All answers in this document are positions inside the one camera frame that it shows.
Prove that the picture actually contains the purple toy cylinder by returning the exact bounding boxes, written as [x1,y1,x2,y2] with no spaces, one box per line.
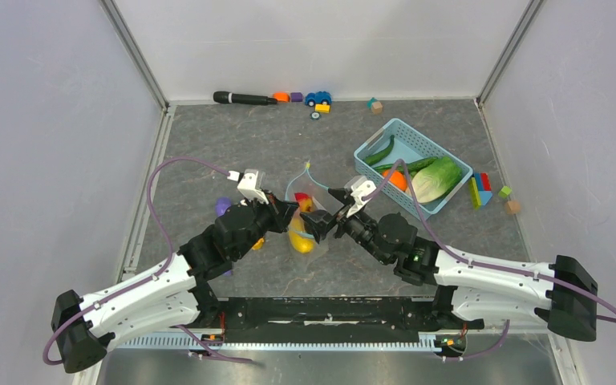
[215,197,235,278]

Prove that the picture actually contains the green toy cabbage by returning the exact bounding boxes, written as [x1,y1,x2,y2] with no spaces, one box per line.
[409,156,463,204]

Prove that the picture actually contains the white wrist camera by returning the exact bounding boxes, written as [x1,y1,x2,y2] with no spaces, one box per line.
[345,176,376,217]
[227,168,269,205]

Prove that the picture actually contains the yellow toy block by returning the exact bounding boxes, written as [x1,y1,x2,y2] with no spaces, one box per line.
[314,104,331,114]

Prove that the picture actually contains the green small cube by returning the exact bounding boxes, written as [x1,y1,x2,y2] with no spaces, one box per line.
[498,185,513,199]

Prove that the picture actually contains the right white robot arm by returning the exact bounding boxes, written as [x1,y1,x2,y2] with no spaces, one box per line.
[301,188,598,342]

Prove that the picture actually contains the teal and wood cubes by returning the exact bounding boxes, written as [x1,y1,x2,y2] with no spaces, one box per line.
[367,98,383,115]

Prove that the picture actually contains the black microphone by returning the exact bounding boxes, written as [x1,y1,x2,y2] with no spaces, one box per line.
[213,91,278,106]

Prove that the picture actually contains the clear zip top bag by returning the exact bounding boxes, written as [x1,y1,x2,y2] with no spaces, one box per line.
[285,161,338,257]

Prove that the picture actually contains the red toy apple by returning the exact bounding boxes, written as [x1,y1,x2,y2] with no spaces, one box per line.
[294,192,315,213]

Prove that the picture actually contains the multicolour block stack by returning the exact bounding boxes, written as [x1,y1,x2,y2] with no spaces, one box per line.
[469,172,493,209]

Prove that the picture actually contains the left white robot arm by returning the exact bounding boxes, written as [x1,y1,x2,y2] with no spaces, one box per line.
[43,192,299,374]

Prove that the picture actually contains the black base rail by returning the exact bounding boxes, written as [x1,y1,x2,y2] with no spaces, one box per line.
[188,297,484,344]

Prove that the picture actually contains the curved green toy bean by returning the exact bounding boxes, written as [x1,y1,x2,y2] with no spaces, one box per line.
[363,136,395,167]

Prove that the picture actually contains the wooden small cube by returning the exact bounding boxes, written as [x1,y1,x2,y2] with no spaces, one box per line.
[505,201,521,215]

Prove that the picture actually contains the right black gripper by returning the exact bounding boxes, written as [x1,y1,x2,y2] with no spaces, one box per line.
[299,188,390,265]

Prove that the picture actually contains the orange toy fruit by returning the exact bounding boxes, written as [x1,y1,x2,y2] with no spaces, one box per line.
[382,169,408,192]

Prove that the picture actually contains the green toy cucumber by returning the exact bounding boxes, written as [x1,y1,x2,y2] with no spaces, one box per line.
[373,156,438,174]

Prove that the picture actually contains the light blue plastic basket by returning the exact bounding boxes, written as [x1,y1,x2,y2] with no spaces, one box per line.
[354,118,473,218]

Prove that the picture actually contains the blue toy car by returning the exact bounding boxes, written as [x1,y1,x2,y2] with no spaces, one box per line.
[304,91,332,107]

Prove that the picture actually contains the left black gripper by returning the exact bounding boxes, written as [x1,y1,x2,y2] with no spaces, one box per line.
[233,189,299,260]

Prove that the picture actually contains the yellow toy mango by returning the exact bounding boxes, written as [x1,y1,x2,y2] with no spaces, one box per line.
[288,216,315,254]

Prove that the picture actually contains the orange yellow small toy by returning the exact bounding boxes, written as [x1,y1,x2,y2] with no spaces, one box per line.
[252,237,265,250]

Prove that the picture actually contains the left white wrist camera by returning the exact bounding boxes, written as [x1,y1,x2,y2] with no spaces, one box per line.
[227,168,269,205]

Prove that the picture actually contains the purple toy block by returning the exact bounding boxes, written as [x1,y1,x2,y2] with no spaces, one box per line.
[290,92,304,103]

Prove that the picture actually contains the orange toy block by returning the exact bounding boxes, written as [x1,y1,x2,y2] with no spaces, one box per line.
[272,92,291,103]

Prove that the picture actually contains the white cable duct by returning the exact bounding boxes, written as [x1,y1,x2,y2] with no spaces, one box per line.
[117,331,441,353]

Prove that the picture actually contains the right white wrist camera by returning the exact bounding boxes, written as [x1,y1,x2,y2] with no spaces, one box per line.
[345,176,376,217]

